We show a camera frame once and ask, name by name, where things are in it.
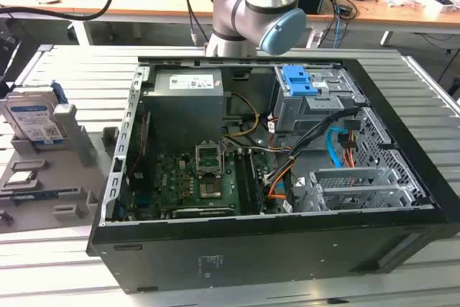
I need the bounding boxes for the hard disk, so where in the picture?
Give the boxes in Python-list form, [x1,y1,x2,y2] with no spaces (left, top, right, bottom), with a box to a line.
[0,79,70,150]

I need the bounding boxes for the silver disk bay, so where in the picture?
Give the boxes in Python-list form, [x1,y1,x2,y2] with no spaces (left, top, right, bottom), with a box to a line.
[308,167,427,213]

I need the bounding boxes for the metal socket cover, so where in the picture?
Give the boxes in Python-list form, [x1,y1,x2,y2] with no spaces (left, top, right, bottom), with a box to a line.
[194,140,226,178]

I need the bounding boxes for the gray power supply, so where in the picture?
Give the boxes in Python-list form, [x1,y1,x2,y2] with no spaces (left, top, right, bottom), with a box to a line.
[142,69,226,141]

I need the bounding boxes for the CPU socket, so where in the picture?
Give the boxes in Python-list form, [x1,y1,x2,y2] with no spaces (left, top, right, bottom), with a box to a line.
[199,181,226,200]

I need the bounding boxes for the green motherboard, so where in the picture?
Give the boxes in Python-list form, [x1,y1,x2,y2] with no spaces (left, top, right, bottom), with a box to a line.
[150,148,267,220]

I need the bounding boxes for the silver drive cage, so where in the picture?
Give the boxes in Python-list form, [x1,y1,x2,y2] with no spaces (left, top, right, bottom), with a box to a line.
[271,65,364,142]

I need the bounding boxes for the black graphics card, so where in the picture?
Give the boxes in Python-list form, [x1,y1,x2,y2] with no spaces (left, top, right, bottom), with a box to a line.
[171,206,236,219]

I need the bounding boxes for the blue plastic latch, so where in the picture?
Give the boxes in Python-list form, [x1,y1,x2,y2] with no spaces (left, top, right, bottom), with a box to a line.
[282,65,321,96]

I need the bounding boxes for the black PC case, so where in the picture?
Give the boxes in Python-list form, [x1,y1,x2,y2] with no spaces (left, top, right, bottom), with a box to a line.
[85,55,460,295]

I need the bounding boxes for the wooden desk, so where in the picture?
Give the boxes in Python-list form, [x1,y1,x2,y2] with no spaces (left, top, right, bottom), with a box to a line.
[0,0,460,47]

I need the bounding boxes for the gray part rack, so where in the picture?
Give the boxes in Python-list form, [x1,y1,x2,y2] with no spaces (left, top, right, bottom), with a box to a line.
[0,104,120,233]

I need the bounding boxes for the blue RAM stick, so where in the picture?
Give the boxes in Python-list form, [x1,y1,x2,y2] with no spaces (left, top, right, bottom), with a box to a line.
[10,191,60,201]

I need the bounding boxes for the silver CPU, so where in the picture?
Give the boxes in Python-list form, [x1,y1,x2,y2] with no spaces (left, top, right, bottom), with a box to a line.
[7,170,37,183]

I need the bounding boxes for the yellow wire bundle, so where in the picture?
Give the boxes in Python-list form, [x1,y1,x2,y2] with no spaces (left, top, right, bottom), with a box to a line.
[224,91,262,139]

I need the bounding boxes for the orange wire bundle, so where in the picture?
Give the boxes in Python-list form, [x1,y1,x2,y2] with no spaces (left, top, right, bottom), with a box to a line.
[267,157,299,201]

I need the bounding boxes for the black cable bundle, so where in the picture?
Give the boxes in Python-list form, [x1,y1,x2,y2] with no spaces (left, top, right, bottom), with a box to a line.
[283,107,360,164]

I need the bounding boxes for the light blue wire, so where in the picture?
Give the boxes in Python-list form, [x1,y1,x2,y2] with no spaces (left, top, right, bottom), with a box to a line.
[325,125,346,170]

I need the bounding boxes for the orange power connector wires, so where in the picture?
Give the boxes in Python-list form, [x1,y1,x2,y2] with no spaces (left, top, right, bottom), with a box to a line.
[341,129,357,168]

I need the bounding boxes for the thin black cable with plug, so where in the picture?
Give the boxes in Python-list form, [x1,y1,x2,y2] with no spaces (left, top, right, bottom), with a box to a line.
[179,0,213,45]

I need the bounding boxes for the blue network cable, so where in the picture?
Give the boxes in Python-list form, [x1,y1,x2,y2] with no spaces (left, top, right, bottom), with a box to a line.
[333,3,343,49]

